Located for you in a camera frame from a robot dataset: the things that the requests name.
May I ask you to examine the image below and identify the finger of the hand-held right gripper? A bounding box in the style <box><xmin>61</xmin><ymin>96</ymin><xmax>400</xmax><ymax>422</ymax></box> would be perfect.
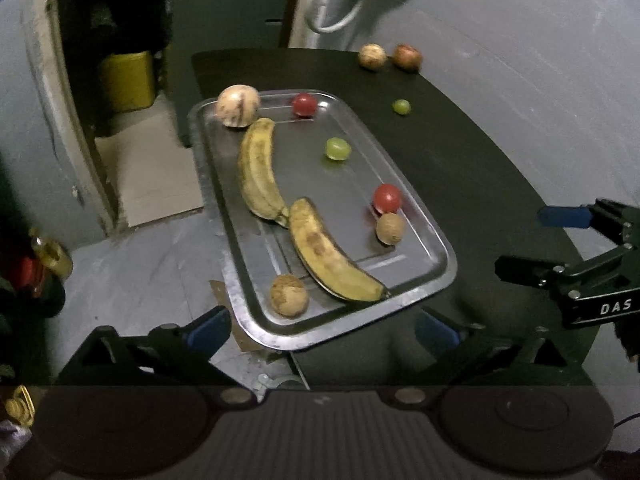
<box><xmin>495</xmin><ymin>242</ymin><xmax>640</xmax><ymax>295</ymax></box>
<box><xmin>537</xmin><ymin>199</ymin><xmax>640</xmax><ymax>251</ymax></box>

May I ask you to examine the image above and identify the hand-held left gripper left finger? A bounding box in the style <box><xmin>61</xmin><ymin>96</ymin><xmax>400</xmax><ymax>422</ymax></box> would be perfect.
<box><xmin>60</xmin><ymin>305</ymin><xmax>253</xmax><ymax>403</ymax></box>

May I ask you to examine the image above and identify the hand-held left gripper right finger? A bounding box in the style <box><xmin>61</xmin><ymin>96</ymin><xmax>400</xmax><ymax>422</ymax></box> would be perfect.
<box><xmin>395</xmin><ymin>307</ymin><xmax>596</xmax><ymax>403</ymax></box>

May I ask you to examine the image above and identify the brown walnut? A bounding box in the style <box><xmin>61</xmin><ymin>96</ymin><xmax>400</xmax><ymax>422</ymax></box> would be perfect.
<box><xmin>358</xmin><ymin>43</ymin><xmax>387</xmax><ymax>71</ymax></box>
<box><xmin>376</xmin><ymin>212</ymin><xmax>407</xmax><ymax>245</ymax></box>
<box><xmin>270</xmin><ymin>274</ymin><xmax>309</xmax><ymax>318</ymax></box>

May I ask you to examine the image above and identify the spotted yellow banana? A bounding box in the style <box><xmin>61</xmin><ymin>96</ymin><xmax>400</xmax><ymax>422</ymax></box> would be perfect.
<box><xmin>289</xmin><ymin>197</ymin><xmax>392</xmax><ymax>303</ymax></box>

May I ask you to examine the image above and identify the red cherry tomato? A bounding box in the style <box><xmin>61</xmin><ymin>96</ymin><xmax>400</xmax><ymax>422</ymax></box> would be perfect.
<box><xmin>372</xmin><ymin>183</ymin><xmax>403</xmax><ymax>214</ymax></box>
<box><xmin>292</xmin><ymin>92</ymin><xmax>319</xmax><ymax>119</ymax></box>

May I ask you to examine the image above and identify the silver metal tray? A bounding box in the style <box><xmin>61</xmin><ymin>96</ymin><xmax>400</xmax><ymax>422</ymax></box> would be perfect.
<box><xmin>187</xmin><ymin>90</ymin><xmax>458</xmax><ymax>351</ymax></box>

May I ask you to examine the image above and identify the person's right forearm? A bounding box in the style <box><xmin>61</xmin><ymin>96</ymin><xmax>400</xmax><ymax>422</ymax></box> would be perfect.
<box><xmin>614</xmin><ymin>317</ymin><xmax>640</xmax><ymax>366</ymax></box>

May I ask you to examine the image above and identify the red and gold object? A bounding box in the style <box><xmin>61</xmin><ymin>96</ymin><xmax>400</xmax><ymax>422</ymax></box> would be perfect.
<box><xmin>15</xmin><ymin>227</ymin><xmax>75</xmax><ymax>306</ymax></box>

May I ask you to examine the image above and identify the pale round fruit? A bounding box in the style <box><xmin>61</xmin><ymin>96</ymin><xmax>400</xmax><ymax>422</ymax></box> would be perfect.
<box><xmin>216</xmin><ymin>84</ymin><xmax>261</xmax><ymax>128</ymax></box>

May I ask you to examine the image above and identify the red brown apple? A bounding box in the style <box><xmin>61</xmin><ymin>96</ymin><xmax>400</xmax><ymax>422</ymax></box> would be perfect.
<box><xmin>391</xmin><ymin>43</ymin><xmax>423</xmax><ymax>72</ymax></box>

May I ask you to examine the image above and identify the yellow bin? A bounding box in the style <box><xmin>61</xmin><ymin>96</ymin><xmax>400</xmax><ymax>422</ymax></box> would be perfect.
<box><xmin>97</xmin><ymin>50</ymin><xmax>157</xmax><ymax>113</ymax></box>

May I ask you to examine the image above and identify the metal bracket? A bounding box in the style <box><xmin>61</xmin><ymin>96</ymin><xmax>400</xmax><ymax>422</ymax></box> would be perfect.
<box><xmin>252</xmin><ymin>372</ymin><xmax>306</xmax><ymax>401</ymax></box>

